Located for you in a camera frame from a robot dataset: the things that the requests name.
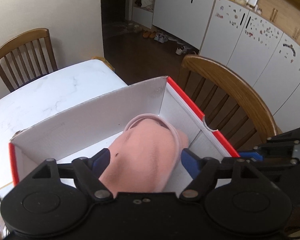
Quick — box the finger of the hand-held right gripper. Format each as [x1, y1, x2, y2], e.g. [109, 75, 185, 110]
[239, 144, 300, 170]
[266, 124, 300, 144]

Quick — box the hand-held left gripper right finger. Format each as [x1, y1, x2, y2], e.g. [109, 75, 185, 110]
[180, 149, 259, 200]

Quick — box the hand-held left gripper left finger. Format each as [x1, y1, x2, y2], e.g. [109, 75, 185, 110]
[32, 148, 114, 200]

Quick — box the pink fleece cloth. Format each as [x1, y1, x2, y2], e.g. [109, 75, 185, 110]
[98, 113, 190, 193]

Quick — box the white red cardboard box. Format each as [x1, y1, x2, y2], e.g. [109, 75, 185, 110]
[9, 76, 240, 188]

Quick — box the light wooden curved chair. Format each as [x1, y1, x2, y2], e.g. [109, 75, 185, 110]
[178, 54, 282, 153]

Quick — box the white sticker-covered cabinet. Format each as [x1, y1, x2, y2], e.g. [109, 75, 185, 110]
[199, 0, 300, 130]

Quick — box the patterned door rug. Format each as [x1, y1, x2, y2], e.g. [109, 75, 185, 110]
[105, 21, 140, 34]

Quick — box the dark wooden slatted chair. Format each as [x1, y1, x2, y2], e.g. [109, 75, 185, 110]
[0, 28, 58, 92]

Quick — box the white open shelf compartment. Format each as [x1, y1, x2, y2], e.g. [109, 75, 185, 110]
[131, 0, 157, 29]

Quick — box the white cabinet with black handles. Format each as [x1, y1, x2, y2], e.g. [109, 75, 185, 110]
[152, 0, 222, 53]

